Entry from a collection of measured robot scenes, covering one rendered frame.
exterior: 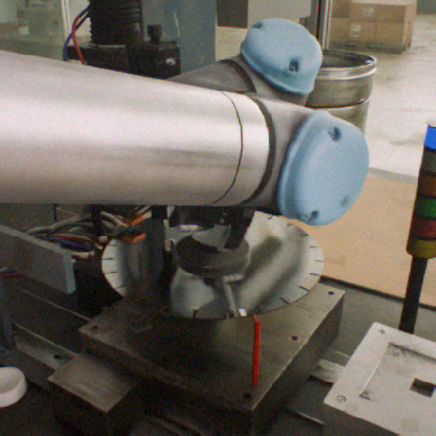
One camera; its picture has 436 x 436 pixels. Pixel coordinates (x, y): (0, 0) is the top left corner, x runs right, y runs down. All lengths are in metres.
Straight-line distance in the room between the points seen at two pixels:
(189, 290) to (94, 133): 0.50
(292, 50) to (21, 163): 0.31
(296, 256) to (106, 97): 0.59
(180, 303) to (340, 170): 0.40
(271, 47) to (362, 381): 0.40
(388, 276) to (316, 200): 0.85
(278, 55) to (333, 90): 0.89
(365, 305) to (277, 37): 0.69
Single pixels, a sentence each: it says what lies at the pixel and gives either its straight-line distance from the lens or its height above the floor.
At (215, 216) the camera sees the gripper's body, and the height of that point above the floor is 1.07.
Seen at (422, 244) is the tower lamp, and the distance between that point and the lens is 0.83.
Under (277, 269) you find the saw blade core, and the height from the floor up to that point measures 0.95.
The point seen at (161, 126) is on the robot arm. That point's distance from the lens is 0.30.
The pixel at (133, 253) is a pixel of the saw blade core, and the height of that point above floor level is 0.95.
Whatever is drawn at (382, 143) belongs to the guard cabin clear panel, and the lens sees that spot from 1.82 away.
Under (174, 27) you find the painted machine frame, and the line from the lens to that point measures 1.02.
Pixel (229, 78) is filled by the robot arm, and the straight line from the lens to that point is 0.50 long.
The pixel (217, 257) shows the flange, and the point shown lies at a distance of 0.80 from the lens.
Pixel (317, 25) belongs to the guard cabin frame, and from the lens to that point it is 1.81.
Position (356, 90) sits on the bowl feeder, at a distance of 1.43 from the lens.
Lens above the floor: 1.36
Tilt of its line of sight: 27 degrees down
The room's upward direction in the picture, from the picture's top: straight up
